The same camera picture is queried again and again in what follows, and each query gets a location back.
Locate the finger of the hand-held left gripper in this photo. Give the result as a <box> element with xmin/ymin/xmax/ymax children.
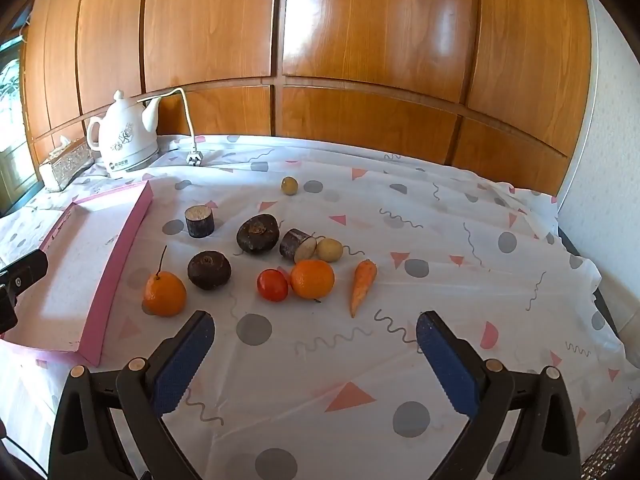
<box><xmin>0</xmin><ymin>250</ymin><xmax>49</xmax><ymax>333</ymax></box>

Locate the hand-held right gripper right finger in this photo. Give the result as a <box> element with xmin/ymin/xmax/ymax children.
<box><xmin>416</xmin><ymin>310</ymin><xmax>583</xmax><ymax>480</ymax></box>

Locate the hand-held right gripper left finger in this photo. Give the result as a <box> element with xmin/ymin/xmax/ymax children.
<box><xmin>47</xmin><ymin>310</ymin><xmax>217</xmax><ymax>480</ymax></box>

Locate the pink cardboard box tray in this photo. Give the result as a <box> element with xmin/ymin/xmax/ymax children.
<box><xmin>0</xmin><ymin>180</ymin><xmax>153</xmax><ymax>367</ymax></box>

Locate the orange with long stem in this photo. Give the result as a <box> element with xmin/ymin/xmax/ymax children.
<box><xmin>143</xmin><ymin>245</ymin><xmax>188</xmax><ymax>317</ymax></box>

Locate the dark brown water chestnut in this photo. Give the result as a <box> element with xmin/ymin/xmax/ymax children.
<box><xmin>187</xmin><ymin>251</ymin><xmax>232</xmax><ymax>291</ymax></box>
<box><xmin>236</xmin><ymin>213</ymin><xmax>281</xmax><ymax>258</ymax></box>

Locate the orange carrot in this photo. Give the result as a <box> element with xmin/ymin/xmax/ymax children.
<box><xmin>349</xmin><ymin>259</ymin><xmax>378</xmax><ymax>319</ymax></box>

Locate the red tomato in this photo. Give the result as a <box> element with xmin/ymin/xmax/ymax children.
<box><xmin>257</xmin><ymin>269</ymin><xmax>290</xmax><ymax>303</ymax></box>

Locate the dark sugarcane piece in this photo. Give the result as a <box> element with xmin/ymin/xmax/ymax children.
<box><xmin>184</xmin><ymin>204</ymin><xmax>216</xmax><ymax>238</ymax></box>
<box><xmin>279</xmin><ymin>228</ymin><xmax>318</xmax><ymax>263</ymax></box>

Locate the stemless orange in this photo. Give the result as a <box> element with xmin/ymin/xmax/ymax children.
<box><xmin>290</xmin><ymin>258</ymin><xmax>335</xmax><ymax>301</ymax></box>

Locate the pale yellow potato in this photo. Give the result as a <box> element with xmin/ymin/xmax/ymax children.
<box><xmin>315</xmin><ymin>238</ymin><xmax>344</xmax><ymax>264</ymax></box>

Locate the silver embossed tissue box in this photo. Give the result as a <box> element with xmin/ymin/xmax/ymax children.
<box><xmin>39</xmin><ymin>135</ymin><xmax>96</xmax><ymax>192</ymax></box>

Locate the wooden door with glass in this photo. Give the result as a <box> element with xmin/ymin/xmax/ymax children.
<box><xmin>0</xmin><ymin>10</ymin><xmax>38</xmax><ymax>216</ymax></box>

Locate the white patterned tablecloth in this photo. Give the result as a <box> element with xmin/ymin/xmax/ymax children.
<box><xmin>0</xmin><ymin>132</ymin><xmax>628</xmax><ymax>480</ymax></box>

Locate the white ceramic electric kettle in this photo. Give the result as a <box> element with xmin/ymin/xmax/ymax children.
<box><xmin>86</xmin><ymin>89</ymin><xmax>163</xmax><ymax>173</ymax></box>

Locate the dark patterned chair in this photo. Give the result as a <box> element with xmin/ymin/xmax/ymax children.
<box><xmin>582</xmin><ymin>400</ymin><xmax>640</xmax><ymax>480</ymax></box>

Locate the white power cord with plug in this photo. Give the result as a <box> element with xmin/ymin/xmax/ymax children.
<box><xmin>141</xmin><ymin>87</ymin><xmax>206</xmax><ymax>167</ymax></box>

